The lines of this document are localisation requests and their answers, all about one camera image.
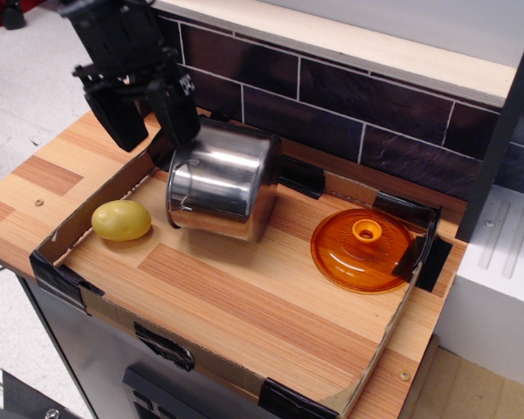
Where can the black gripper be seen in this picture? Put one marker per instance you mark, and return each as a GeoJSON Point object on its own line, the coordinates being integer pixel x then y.
{"type": "Point", "coordinates": [123, 38]}

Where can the stainless steel metal pot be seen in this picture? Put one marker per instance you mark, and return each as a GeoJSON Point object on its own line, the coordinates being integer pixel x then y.
{"type": "Point", "coordinates": [225, 181]}

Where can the cardboard fence with black tape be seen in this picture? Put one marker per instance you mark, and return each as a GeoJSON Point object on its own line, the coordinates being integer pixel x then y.
{"type": "Point", "coordinates": [248, 329]}

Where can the orange transparent pot lid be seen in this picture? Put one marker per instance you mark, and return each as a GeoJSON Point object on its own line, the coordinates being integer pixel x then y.
{"type": "Point", "coordinates": [364, 251]}

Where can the yellow potato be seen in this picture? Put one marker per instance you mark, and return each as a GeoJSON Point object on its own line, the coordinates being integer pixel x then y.
{"type": "Point", "coordinates": [121, 220]}

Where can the black caster wheel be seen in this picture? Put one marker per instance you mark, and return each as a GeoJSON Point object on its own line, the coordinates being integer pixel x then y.
{"type": "Point", "coordinates": [12, 15]}

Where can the black oven control panel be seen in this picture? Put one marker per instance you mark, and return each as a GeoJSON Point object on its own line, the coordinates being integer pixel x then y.
{"type": "Point", "coordinates": [158, 396]}

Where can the white drainboard sink unit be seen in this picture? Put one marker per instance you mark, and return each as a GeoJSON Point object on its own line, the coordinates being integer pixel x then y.
{"type": "Point", "coordinates": [482, 320]}

